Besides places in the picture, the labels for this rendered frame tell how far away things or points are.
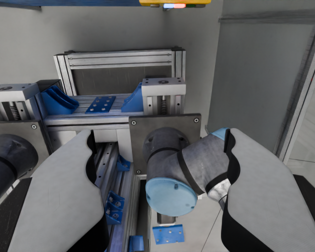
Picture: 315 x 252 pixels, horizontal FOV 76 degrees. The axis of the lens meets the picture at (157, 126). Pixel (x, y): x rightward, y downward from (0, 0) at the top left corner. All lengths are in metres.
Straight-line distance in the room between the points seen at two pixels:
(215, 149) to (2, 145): 0.60
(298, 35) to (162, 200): 0.66
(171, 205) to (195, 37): 1.32
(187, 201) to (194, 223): 2.23
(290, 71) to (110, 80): 1.06
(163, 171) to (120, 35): 1.27
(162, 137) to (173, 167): 0.14
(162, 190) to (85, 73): 1.16
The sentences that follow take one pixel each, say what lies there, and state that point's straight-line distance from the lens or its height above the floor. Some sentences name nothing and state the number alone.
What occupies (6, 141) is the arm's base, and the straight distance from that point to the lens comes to 0.75.
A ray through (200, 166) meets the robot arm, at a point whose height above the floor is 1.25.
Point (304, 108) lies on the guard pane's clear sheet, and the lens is 0.78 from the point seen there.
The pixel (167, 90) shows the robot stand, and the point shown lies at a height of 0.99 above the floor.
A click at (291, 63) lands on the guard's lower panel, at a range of 0.83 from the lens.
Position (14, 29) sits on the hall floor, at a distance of 1.87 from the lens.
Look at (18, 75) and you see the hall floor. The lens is 1.94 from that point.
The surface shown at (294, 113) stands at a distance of 0.79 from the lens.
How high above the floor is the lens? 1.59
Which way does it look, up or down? 63 degrees down
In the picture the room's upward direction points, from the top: 178 degrees clockwise
